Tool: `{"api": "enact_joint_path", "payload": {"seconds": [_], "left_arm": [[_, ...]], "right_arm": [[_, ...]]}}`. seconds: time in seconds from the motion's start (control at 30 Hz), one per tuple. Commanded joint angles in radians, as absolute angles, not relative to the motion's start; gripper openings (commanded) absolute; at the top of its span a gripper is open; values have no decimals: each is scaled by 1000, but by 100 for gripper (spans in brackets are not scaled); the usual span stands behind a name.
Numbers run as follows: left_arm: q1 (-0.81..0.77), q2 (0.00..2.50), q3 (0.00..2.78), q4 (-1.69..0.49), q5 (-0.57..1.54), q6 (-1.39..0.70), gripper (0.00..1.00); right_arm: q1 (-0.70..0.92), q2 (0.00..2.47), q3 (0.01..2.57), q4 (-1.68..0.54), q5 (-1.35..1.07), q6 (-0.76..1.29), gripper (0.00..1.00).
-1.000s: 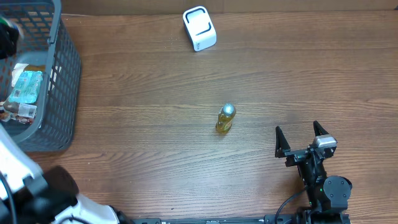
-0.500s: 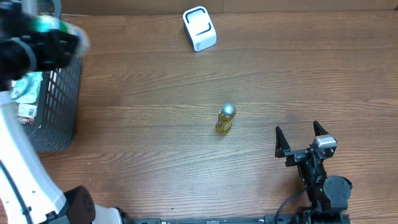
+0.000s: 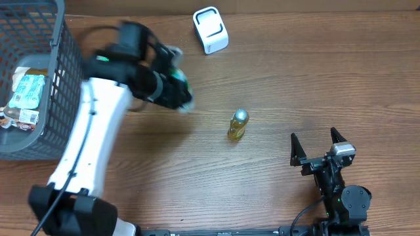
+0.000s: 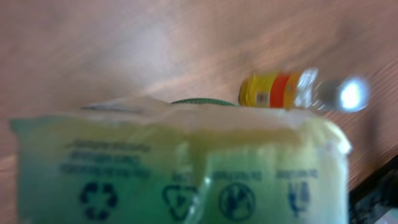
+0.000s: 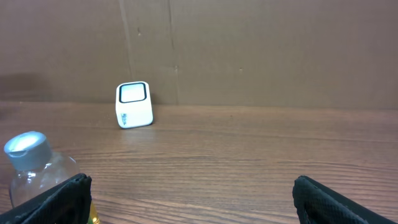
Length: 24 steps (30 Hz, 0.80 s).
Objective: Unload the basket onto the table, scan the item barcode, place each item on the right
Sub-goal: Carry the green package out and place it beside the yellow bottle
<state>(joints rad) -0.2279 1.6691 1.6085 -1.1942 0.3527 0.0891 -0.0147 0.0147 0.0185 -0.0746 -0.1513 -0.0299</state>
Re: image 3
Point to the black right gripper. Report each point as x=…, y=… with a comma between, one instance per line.
x=312, y=164

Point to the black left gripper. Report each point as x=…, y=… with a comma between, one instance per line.
x=169, y=94

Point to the teal tissue pack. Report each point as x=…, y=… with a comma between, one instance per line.
x=189, y=104

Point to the yellow drink bottle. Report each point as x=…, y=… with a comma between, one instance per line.
x=238, y=124

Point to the teal wet wipes pack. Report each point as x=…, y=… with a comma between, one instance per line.
x=28, y=92

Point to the beige brown snack bag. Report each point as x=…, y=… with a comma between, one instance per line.
x=23, y=119

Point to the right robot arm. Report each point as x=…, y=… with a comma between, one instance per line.
x=345, y=206

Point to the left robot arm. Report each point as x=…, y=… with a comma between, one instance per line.
x=139, y=66

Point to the white barcode scanner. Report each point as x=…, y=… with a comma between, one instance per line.
x=210, y=29

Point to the dark grey plastic basket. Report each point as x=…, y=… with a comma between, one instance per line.
x=34, y=34

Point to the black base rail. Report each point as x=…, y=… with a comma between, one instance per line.
x=223, y=232

